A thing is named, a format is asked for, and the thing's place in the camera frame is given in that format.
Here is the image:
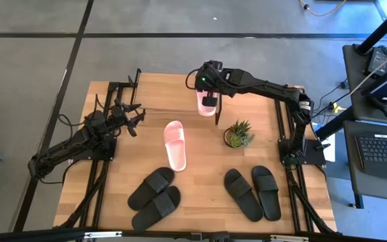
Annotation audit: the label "white diagonal cable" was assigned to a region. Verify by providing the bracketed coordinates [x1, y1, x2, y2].
[347, 42, 387, 98]

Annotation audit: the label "pink slide sandal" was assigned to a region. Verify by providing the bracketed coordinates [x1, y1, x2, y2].
[196, 90, 218, 118]
[163, 120, 187, 173]

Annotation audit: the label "black slide sandal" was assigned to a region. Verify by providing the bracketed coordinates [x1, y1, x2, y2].
[223, 168, 264, 223]
[251, 165, 282, 222]
[131, 185, 182, 232]
[127, 167, 176, 212]

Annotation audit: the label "black laptop keyboard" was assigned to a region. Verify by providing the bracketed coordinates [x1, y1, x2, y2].
[353, 132, 387, 183]

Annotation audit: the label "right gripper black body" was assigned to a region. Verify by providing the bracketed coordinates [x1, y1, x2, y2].
[195, 60, 228, 97]

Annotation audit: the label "black aluminium table frame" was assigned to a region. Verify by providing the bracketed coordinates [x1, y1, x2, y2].
[54, 76, 339, 236]

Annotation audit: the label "grey side table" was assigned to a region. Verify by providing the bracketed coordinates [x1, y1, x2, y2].
[343, 43, 387, 209]

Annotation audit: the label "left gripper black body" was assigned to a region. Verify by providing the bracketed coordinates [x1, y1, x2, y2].
[107, 102, 130, 130]

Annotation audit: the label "white paper sheet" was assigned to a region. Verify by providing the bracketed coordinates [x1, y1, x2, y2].
[320, 132, 337, 163]

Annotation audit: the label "black aluminium crossbar with brackets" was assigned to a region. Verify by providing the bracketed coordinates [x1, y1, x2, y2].
[0, 227, 387, 242]

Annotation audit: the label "wooden shelf with black frame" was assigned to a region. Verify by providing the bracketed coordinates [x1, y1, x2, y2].
[128, 68, 226, 126]

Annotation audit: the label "black power adapter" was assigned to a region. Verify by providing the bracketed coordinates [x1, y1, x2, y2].
[367, 46, 387, 77]

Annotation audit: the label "yellow floor cable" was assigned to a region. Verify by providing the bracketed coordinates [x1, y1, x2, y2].
[299, 0, 348, 17]

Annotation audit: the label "green succulent in black pot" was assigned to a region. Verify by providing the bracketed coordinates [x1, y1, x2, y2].
[222, 119, 256, 149]

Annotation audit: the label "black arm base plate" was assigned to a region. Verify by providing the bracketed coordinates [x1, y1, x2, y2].
[71, 134, 118, 161]
[278, 138, 327, 166]

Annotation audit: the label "black diagonal stand pole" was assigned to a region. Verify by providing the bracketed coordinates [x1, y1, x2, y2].
[355, 1, 387, 55]

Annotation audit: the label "black floor cable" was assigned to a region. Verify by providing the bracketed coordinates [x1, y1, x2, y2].
[310, 79, 349, 117]

